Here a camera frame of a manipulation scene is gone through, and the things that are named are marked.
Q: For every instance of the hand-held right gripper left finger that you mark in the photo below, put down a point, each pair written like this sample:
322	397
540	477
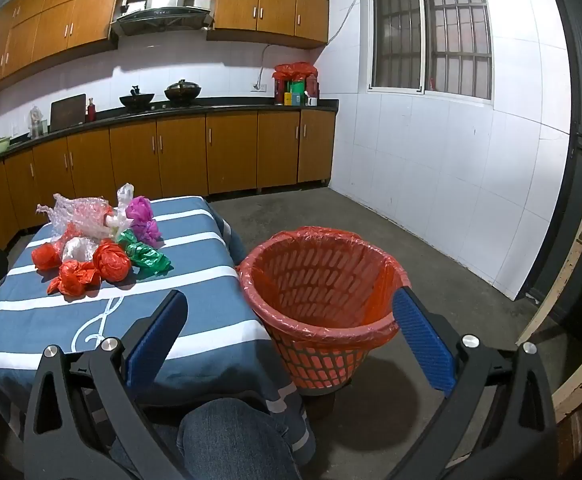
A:
156	340

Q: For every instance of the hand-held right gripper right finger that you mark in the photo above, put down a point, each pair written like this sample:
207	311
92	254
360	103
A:
423	345

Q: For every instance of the green plastic bag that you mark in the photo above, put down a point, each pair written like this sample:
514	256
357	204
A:
146	257

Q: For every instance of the clear plastic wrap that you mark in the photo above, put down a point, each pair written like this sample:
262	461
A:
80	249

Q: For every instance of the bubble wrap sheet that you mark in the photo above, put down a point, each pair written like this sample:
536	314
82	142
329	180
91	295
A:
78	210

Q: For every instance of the red plastic basket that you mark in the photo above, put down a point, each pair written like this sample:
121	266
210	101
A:
316	365

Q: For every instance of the purple plastic bag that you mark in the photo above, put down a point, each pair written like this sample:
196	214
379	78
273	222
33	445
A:
143	220

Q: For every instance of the white plastic bag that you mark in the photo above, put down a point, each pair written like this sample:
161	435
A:
117	222

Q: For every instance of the blue striped tablecloth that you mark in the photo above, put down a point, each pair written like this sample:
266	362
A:
196	260

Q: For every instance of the person's blue jeans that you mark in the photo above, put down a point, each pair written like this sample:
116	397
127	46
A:
231	440

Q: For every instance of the clear bag with contents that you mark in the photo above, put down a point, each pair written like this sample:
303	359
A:
37	122

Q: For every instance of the dark cutting board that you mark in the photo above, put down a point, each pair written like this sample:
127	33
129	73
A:
68	112

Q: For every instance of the red bottle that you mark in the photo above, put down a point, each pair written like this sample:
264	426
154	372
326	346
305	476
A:
91	112

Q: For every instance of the row of lower wooden cabinets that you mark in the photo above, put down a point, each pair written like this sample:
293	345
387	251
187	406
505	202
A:
181	150

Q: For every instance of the row of wooden cabinets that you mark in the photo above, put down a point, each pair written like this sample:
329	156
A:
181	150
86	15

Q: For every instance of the black wok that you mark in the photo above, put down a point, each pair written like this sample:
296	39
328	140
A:
136	101

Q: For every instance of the gas stove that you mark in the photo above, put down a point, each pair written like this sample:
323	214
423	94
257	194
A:
158	107

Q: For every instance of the black kitchen countertop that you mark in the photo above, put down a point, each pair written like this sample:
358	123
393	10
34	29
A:
241	106

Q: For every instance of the black pot with lid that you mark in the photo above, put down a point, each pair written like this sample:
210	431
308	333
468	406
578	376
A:
183	92

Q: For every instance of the row of upper wooden cabinets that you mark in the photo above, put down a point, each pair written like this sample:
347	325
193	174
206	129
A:
86	15

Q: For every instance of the yellow container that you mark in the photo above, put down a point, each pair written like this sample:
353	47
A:
288	99

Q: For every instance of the dark bottle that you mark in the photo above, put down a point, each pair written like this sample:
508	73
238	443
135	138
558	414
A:
278	92

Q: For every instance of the green box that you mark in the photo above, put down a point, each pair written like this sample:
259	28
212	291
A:
298	92

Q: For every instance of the red carrier bag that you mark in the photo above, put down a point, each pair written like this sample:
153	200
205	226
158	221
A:
296	70

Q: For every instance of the steel range hood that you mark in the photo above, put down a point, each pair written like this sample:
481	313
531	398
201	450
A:
166	14

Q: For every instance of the barred window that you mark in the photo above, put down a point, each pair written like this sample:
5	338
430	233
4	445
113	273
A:
423	25

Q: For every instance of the white wall socket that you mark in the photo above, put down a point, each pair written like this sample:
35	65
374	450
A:
259	87

